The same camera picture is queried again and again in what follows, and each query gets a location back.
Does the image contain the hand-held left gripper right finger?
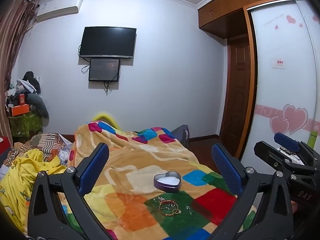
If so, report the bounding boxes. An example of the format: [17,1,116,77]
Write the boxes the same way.
[211,143,294,240]

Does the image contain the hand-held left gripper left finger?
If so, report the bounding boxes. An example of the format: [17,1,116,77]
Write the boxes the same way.
[27,142,112,240]

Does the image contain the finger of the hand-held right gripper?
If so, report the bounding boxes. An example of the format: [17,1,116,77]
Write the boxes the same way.
[253,141,316,175]
[273,132,313,156]

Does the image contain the purple heart-shaped tin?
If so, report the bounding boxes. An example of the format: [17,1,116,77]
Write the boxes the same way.
[153,171,181,193]

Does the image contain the red cord bracelet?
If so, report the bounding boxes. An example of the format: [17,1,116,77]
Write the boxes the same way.
[160,199,176,209]

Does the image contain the multicolour braided bracelet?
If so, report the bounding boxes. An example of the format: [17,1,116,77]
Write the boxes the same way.
[160,206,181,217]

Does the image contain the colourful patchwork blanket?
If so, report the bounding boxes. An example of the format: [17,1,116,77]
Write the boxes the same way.
[54,120,258,240]

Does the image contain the yellow pillow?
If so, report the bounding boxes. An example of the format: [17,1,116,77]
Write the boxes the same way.
[92,112,121,131]

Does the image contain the striped cloth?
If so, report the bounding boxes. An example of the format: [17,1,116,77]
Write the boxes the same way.
[14,133,73,167]

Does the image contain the grey bag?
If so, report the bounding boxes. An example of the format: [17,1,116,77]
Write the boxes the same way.
[171,124,190,149]

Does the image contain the brown wooden door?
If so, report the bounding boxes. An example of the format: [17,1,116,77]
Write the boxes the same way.
[220,36,252,156]

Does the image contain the pile of clothes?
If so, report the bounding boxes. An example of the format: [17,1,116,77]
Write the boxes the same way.
[5,71,49,143]

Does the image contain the yellow printed blanket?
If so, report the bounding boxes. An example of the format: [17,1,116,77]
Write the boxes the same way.
[0,149,68,235]

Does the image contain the pink door sticker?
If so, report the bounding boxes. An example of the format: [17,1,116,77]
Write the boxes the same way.
[272,58,287,69]

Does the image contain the orange box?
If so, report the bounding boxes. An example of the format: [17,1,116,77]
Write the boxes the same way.
[11,104,32,117]

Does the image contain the wooden overhead cabinets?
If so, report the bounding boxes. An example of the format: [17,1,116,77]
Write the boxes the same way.
[197,0,303,39]

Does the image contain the brown striped curtain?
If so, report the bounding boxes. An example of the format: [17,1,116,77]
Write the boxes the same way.
[0,0,39,140]

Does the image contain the white air conditioner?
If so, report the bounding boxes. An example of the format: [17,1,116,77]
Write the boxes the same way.
[35,0,83,22]

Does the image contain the small wall monitor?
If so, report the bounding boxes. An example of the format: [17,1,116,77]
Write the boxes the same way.
[88,58,121,82]

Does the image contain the wall-mounted black television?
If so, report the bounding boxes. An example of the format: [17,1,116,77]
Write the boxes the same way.
[78,26,137,59]

